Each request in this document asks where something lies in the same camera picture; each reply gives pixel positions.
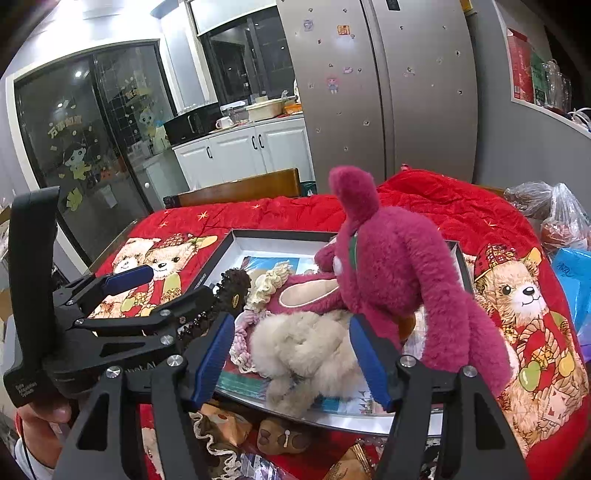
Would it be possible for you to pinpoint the black microwave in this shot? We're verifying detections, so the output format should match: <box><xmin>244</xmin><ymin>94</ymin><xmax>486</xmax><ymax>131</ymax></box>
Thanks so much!
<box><xmin>164</xmin><ymin>102</ymin><xmax>222</xmax><ymax>146</ymax></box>

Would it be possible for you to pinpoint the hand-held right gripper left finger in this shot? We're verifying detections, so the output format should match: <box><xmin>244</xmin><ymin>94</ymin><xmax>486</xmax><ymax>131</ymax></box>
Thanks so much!
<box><xmin>53</xmin><ymin>311</ymin><xmax>236</xmax><ymax>480</ymax></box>

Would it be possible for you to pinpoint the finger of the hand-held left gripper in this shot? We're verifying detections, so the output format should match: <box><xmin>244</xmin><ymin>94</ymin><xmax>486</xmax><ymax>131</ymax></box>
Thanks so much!
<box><xmin>53</xmin><ymin>264</ymin><xmax>155</xmax><ymax>324</ymax></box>
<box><xmin>51</xmin><ymin>285</ymin><xmax>218</xmax><ymax>374</ymax></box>

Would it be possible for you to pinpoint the clear crumpled plastic bag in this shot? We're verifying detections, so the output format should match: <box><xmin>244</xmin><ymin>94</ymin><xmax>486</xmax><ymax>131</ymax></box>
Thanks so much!
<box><xmin>540</xmin><ymin>183</ymin><xmax>591</xmax><ymax>252</ymax></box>

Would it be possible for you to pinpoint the black hair brush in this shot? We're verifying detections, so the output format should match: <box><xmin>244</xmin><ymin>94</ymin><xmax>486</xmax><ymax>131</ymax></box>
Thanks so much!
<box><xmin>178</xmin><ymin>269</ymin><xmax>252</xmax><ymax>344</ymax></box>

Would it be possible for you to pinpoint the brown bear print packet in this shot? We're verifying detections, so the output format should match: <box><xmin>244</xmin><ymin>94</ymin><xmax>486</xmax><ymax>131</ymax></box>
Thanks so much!
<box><xmin>256</xmin><ymin>415</ymin><xmax>315</xmax><ymax>455</ymax></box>

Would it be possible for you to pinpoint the glass sliding door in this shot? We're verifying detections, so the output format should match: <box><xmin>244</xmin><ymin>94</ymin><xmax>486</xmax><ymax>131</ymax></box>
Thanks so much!
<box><xmin>14</xmin><ymin>46</ymin><xmax>178</xmax><ymax>273</ymax></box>

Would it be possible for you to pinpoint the pink braided scrunchie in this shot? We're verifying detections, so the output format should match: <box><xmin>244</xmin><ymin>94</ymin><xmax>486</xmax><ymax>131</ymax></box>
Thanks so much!
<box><xmin>228</xmin><ymin>309</ymin><xmax>271</xmax><ymax>374</ymax></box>

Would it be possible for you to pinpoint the beige plush toy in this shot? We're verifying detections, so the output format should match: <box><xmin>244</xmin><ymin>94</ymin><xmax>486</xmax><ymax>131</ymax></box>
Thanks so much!
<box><xmin>249</xmin><ymin>309</ymin><xmax>375</xmax><ymax>416</ymax></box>

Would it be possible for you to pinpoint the red carton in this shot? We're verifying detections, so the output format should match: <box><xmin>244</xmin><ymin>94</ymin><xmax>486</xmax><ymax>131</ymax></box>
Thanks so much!
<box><xmin>506</xmin><ymin>28</ymin><xmax>534</xmax><ymax>102</ymax></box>

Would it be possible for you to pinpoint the white appliance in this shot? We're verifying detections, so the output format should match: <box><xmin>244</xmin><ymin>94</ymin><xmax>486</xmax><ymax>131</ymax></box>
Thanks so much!
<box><xmin>139</xmin><ymin>154</ymin><xmax>192</xmax><ymax>217</ymax></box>

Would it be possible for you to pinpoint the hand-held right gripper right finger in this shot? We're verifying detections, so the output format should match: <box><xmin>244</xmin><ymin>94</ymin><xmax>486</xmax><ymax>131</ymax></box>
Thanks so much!
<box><xmin>348</xmin><ymin>316</ymin><xmax>532</xmax><ymax>480</ymax></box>

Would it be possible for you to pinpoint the cream scrunchie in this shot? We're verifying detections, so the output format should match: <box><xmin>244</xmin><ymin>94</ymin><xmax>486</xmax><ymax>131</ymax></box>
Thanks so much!
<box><xmin>245</xmin><ymin>261</ymin><xmax>294</xmax><ymax>315</ymax></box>

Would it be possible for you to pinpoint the pink plush toy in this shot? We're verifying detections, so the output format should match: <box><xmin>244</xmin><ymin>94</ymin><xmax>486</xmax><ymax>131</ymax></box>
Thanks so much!
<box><xmin>272</xmin><ymin>166</ymin><xmax>518</xmax><ymax>398</ymax></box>

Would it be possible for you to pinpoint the white kitchen cabinet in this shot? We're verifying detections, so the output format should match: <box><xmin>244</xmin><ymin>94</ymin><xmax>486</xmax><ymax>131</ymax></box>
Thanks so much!
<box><xmin>173</xmin><ymin>115</ymin><xmax>317</xmax><ymax>192</ymax></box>

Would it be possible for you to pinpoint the clear bag with dark contents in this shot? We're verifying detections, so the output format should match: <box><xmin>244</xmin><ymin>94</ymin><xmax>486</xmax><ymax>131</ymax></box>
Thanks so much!
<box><xmin>504</xmin><ymin>181</ymin><xmax>555</xmax><ymax>220</ymax></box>

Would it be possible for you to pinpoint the person's left hand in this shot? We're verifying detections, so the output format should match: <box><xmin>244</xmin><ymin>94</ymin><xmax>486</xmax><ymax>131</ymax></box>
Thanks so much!
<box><xmin>16</xmin><ymin>399</ymin><xmax>75</xmax><ymax>467</ymax></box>

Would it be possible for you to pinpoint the red printed blanket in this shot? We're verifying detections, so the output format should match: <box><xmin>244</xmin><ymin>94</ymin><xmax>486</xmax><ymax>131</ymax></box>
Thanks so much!
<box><xmin>88</xmin><ymin>164</ymin><xmax>591</xmax><ymax>480</ymax></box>

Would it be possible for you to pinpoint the person's left forearm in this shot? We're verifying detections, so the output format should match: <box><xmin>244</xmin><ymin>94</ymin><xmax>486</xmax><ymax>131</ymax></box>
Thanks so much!
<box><xmin>14</xmin><ymin>438</ymin><xmax>58</xmax><ymax>480</ymax></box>

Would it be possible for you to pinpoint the blue plastic bag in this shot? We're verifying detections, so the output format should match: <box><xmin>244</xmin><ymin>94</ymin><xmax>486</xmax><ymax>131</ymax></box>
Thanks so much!
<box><xmin>551</xmin><ymin>248</ymin><xmax>591</xmax><ymax>365</ymax></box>

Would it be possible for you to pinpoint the beige food container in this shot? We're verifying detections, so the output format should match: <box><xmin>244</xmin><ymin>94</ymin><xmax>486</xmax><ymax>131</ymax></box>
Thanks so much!
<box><xmin>245</xmin><ymin>99</ymin><xmax>283</xmax><ymax>118</ymax></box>

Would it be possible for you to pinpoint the dark kitchen window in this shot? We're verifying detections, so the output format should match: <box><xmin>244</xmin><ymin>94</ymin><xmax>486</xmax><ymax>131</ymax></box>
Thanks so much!
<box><xmin>198</xmin><ymin>7</ymin><xmax>296</xmax><ymax>112</ymax></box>

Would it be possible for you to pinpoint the silver refrigerator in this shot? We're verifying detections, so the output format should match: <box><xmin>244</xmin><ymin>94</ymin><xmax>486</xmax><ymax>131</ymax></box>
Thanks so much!
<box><xmin>276</xmin><ymin>0</ymin><xmax>478</xmax><ymax>195</ymax></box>

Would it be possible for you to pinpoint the black shallow box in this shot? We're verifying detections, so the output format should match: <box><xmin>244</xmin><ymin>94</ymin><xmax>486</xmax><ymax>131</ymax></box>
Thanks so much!
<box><xmin>198</xmin><ymin>228</ymin><xmax>476</xmax><ymax>437</ymax></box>

